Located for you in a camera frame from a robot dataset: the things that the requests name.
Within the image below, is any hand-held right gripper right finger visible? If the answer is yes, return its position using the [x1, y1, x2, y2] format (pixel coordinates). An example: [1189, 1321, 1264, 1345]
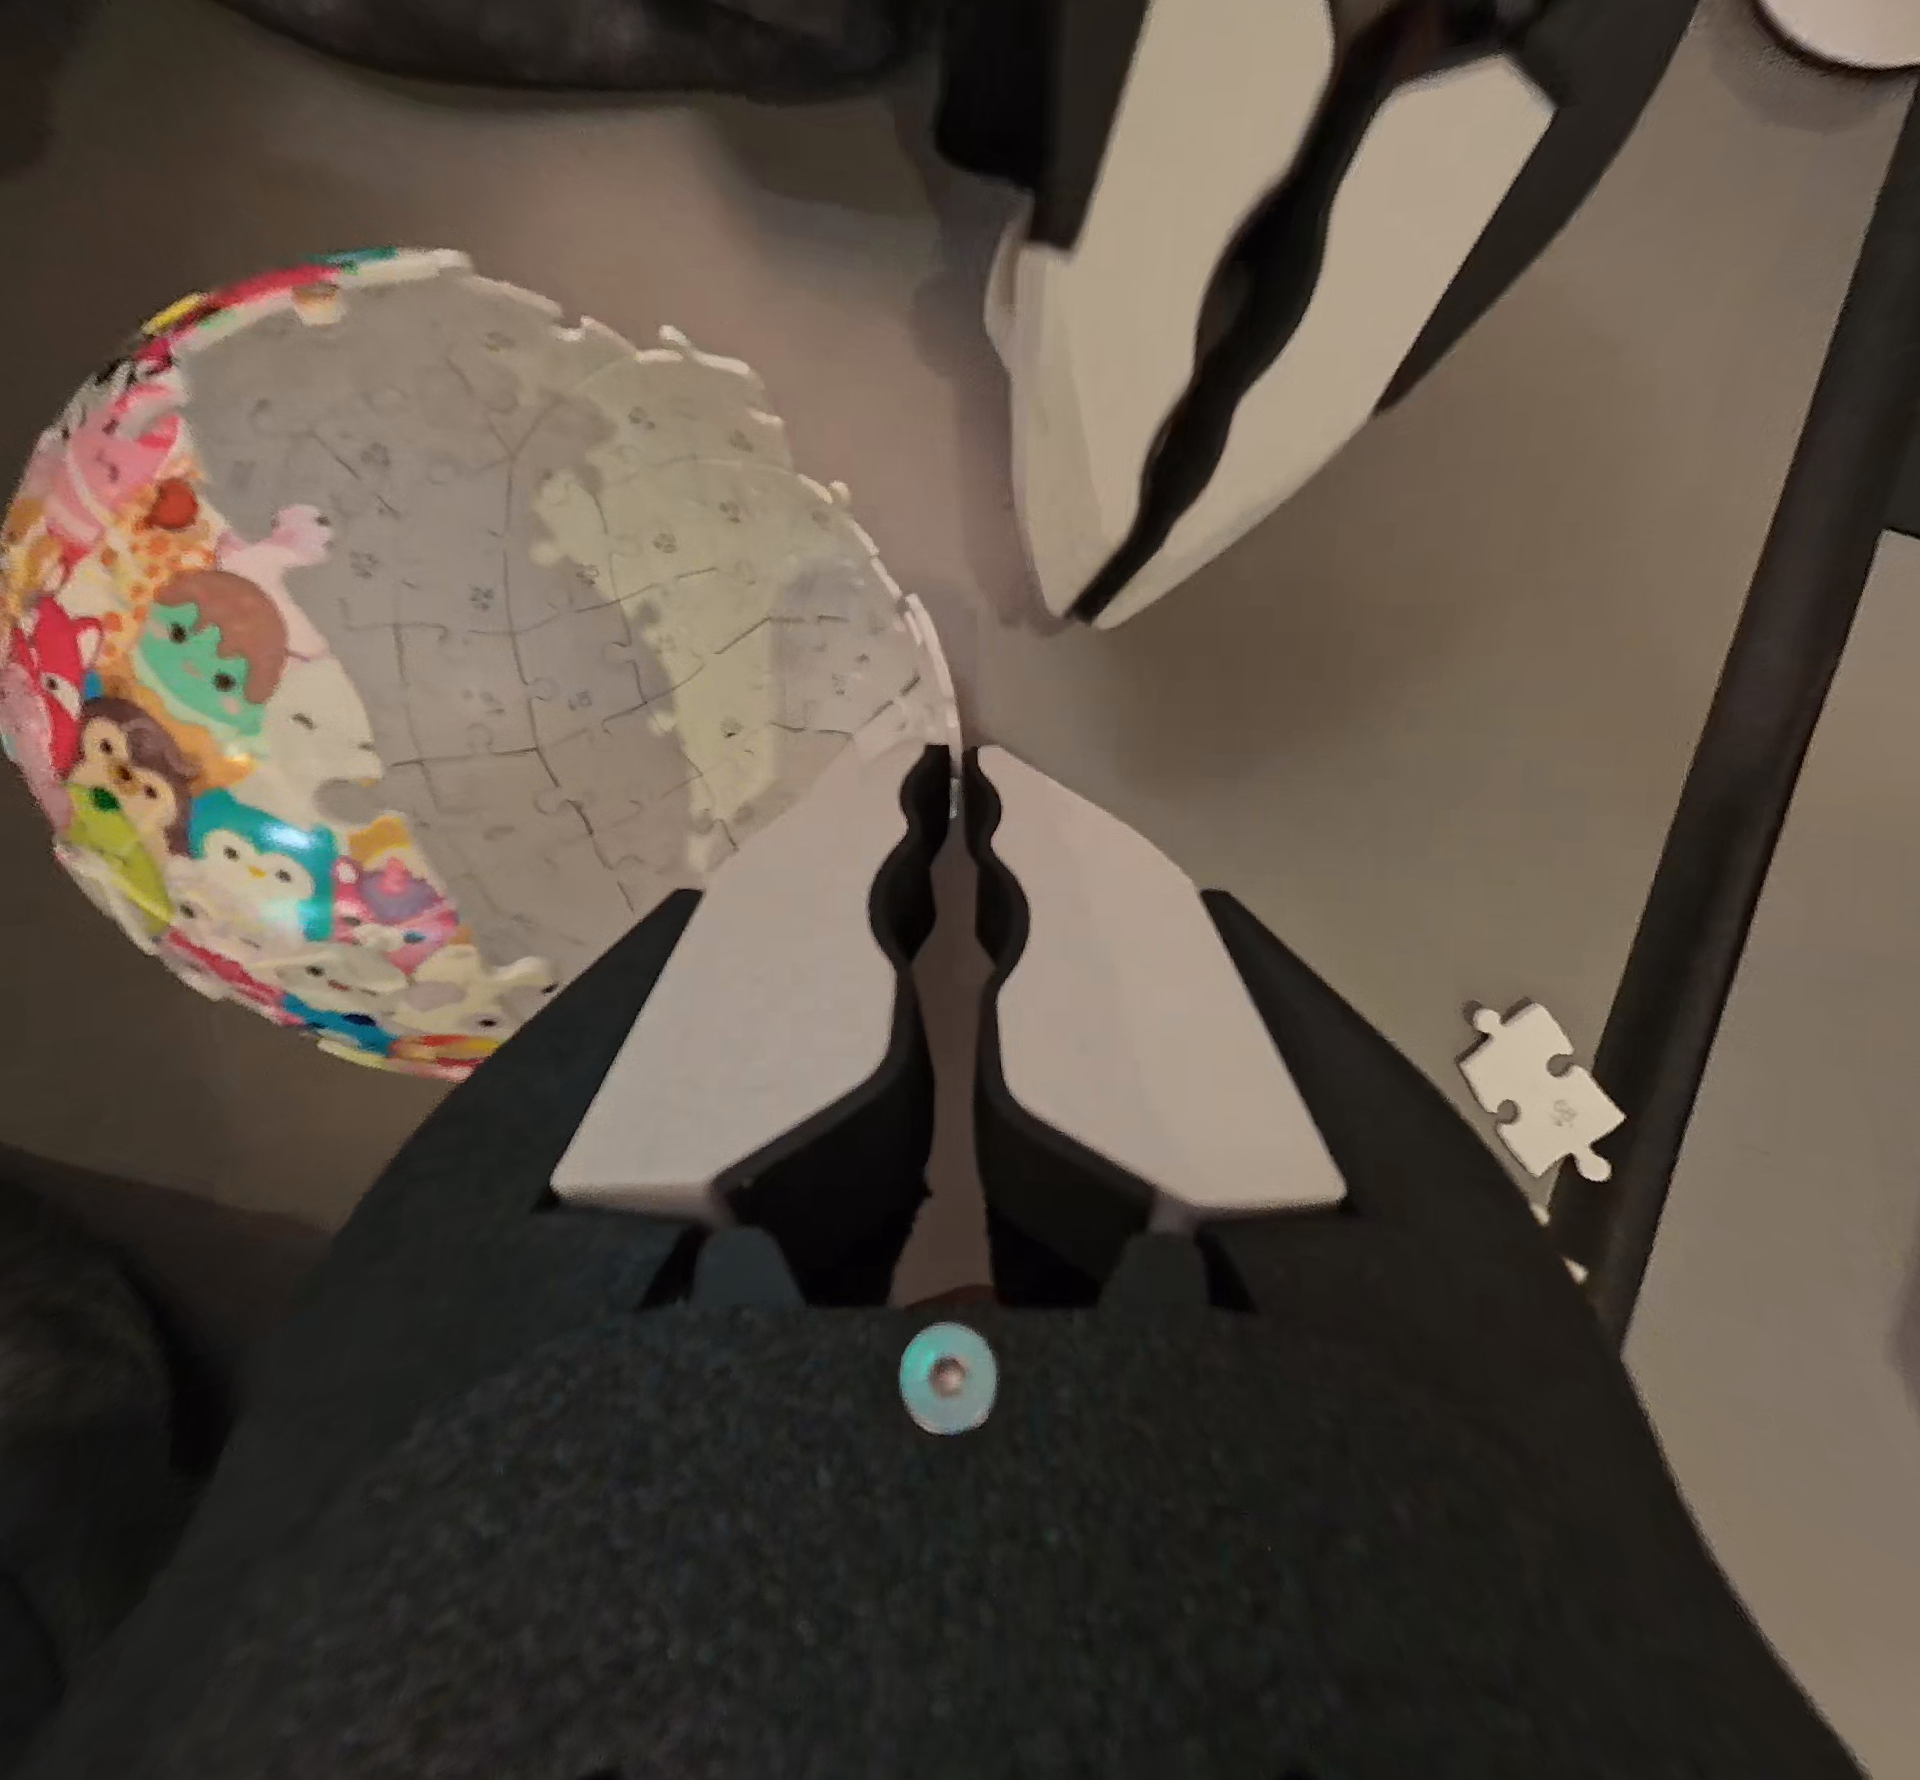
[961, 743, 1351, 1308]

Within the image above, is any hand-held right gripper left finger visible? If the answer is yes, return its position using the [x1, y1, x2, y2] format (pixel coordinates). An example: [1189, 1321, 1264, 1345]
[554, 746, 957, 1302]

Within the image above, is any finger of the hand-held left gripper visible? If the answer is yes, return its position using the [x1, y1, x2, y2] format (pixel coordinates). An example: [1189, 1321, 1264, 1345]
[1074, 41, 1562, 635]
[991, 0, 1338, 628]

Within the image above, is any colourful puzzle ball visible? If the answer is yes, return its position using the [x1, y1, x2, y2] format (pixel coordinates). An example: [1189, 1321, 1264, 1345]
[0, 244, 969, 1081]

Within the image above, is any single white puzzle piece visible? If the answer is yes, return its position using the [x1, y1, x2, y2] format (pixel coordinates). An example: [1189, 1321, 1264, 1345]
[1457, 995, 1624, 1187]

